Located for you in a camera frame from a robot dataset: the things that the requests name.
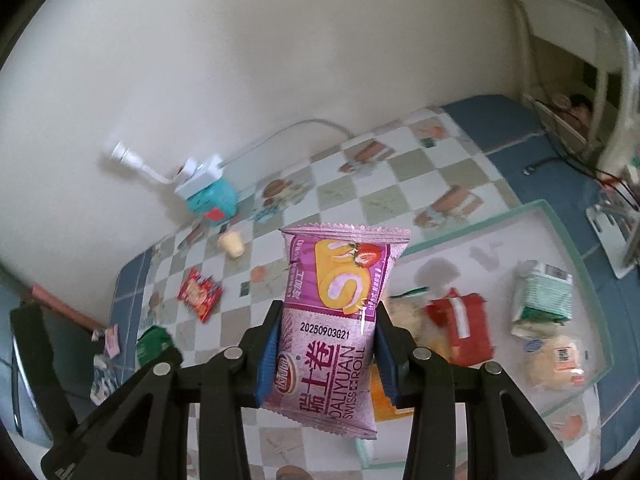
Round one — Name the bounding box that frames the red packet with white stripe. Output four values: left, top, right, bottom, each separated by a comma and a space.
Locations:
424, 288, 495, 367

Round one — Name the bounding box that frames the black cable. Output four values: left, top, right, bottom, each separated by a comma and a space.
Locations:
522, 154, 602, 177

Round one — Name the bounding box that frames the black flat panel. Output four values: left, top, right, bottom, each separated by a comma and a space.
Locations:
9, 304, 77, 461

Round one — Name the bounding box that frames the small dark green packet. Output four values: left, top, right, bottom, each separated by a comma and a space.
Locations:
136, 325, 175, 367

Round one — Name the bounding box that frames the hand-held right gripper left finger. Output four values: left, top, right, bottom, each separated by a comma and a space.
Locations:
41, 300, 284, 480

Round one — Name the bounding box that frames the white stand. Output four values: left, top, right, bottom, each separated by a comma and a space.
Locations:
585, 160, 640, 280

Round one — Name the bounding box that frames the large orange snack bag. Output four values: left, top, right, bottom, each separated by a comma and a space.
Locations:
372, 296, 453, 423

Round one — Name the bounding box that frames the pink cake roll packet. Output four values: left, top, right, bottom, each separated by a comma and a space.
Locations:
260, 224, 412, 441

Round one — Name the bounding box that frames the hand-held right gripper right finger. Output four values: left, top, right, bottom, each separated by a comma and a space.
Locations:
374, 302, 582, 480

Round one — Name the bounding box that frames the white shelf frame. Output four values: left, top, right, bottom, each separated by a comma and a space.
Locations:
501, 0, 640, 171

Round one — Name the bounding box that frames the clear packet of yellow bread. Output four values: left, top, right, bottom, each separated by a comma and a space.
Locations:
522, 335, 590, 392

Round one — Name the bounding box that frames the teal box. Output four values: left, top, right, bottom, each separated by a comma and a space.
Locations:
186, 180, 237, 224

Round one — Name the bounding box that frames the green and white snack packet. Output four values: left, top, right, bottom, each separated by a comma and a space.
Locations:
510, 259, 575, 339

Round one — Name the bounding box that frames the red snack packet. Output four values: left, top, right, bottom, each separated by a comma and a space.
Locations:
177, 268, 224, 324

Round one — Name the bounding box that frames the white tray with teal rim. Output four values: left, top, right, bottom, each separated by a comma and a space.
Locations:
357, 199, 616, 469

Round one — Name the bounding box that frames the yellow jelly cup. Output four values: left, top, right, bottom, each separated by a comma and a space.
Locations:
217, 229, 246, 260

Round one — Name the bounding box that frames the white power cable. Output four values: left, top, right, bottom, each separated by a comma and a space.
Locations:
220, 118, 354, 171

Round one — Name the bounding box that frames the white gooseneck lamp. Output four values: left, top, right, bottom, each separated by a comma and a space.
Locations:
102, 141, 177, 186

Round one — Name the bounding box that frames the white power strip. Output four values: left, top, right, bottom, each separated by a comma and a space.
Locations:
173, 156, 224, 199

